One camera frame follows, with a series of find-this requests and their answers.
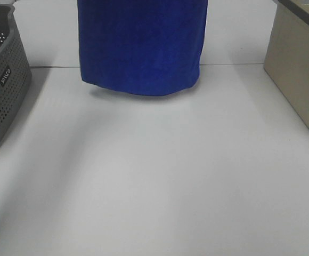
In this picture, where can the blue microfibre towel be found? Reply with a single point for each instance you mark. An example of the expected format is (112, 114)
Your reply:
(141, 47)

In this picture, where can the grey perforated plastic basket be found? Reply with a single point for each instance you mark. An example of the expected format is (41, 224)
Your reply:
(15, 73)

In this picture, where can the beige plastic bin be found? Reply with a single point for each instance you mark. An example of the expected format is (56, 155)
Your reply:
(287, 56)

